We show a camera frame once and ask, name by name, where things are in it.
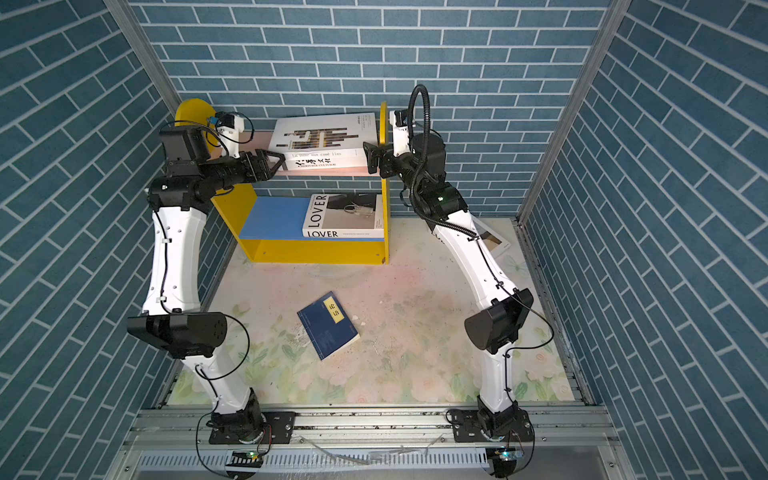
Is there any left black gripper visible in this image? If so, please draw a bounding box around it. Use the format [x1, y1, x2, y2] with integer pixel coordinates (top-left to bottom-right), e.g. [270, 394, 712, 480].
[195, 150, 282, 194]

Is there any Heritage Cultural book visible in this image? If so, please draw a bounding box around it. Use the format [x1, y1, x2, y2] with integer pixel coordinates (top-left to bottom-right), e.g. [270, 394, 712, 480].
[278, 161, 376, 176]

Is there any white brown-pattern book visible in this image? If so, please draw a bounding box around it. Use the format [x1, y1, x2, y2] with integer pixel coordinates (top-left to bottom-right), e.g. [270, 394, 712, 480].
[269, 113, 378, 171]

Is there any white LOVER book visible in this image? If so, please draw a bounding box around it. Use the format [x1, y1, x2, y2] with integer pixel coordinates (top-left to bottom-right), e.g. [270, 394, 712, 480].
[302, 193, 384, 240]

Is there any white LOEWE book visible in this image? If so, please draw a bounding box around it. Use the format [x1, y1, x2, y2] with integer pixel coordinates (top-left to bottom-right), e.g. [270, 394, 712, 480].
[472, 216, 511, 258]

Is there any navy blue book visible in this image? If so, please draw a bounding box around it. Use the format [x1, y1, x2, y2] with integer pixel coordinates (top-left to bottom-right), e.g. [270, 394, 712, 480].
[297, 292, 359, 360]

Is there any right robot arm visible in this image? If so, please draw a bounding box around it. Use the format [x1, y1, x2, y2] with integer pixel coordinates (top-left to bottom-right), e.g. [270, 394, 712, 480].
[364, 84, 533, 422]

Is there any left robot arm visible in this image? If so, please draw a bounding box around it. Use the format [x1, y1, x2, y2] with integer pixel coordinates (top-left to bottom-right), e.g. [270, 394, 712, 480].
[127, 120, 285, 426]

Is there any yellow pink blue bookshelf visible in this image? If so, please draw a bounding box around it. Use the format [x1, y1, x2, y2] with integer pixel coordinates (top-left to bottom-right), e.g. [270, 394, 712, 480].
[174, 98, 391, 266]

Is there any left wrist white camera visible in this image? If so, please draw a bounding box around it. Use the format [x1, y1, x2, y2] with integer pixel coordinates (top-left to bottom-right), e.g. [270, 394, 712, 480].
[215, 111, 246, 158]

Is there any wrist white camera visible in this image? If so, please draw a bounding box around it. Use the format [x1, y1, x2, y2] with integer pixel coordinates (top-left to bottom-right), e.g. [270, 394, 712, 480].
[389, 109, 413, 156]
[215, 111, 246, 158]

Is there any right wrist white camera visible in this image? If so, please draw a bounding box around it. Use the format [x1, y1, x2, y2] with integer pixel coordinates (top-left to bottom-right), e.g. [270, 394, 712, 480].
[389, 109, 413, 156]

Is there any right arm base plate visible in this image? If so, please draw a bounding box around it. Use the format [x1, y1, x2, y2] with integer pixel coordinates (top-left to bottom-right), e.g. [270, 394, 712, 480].
[445, 406, 535, 443]

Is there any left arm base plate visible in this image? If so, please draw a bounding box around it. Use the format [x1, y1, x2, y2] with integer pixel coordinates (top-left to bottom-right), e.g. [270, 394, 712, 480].
[206, 411, 296, 445]

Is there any aluminium front rail frame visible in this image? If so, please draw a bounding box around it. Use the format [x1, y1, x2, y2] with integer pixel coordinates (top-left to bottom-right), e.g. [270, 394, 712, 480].
[107, 402, 633, 479]

